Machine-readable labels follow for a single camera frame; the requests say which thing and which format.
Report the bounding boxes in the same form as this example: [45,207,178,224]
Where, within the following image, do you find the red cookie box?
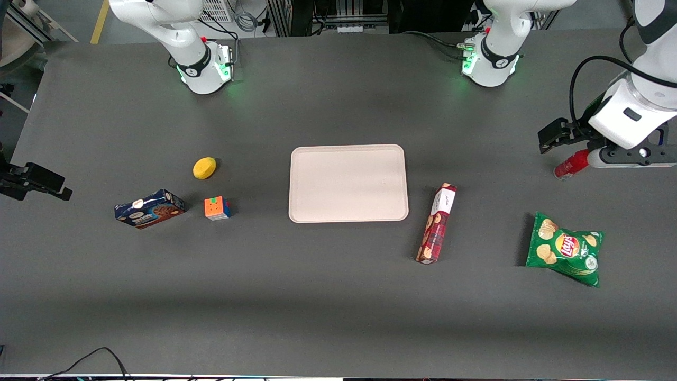
[415,183,458,265]

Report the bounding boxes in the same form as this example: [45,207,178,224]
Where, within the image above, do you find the blue cookie box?
[114,189,186,230]

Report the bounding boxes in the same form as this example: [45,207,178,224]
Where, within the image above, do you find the grey base connector box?
[458,40,477,75]
[217,45,236,83]

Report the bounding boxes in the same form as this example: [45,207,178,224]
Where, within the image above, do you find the beige plastic tray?
[288,144,410,223]

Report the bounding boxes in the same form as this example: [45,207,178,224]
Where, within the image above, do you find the red bottle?
[553,149,591,181]

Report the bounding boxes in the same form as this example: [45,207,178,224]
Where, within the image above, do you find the green chips bag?
[525,212,605,288]

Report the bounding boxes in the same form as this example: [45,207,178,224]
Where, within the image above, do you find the beige rounded object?
[0,0,42,68]

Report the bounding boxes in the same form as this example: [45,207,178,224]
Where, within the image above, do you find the yellow lemon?
[193,157,216,180]

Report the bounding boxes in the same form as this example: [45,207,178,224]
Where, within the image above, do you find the colourful puzzle cube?
[204,196,232,221]

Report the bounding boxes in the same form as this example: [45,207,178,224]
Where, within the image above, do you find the white perforated crate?
[200,0,234,23]

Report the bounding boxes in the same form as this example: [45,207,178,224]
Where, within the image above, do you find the dark grey table mat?
[0,26,677,377]

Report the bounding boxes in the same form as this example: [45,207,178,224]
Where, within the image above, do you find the black equipment rack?
[267,0,389,38]

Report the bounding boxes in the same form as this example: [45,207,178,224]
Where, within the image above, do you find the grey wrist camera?
[587,144,677,169]

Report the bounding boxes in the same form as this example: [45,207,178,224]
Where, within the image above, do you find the aluminium frame rail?
[5,0,79,43]

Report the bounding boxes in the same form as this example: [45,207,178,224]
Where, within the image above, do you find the black base cable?
[402,30,472,60]
[198,11,240,42]

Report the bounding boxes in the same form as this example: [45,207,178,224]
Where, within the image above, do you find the thin black floor cable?
[40,347,133,381]

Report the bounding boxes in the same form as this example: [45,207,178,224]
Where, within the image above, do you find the grey coiled cable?
[234,0,261,32]

